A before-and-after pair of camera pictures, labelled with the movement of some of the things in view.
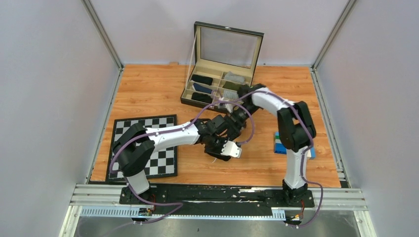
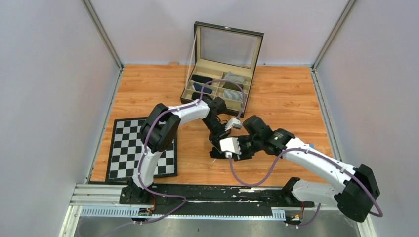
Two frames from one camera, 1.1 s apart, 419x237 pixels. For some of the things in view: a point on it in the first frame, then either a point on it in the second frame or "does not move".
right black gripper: [236, 124] → [243, 156]
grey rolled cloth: [231, 76] does not move
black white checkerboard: [163, 163] does not move
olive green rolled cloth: [231, 85] does not move
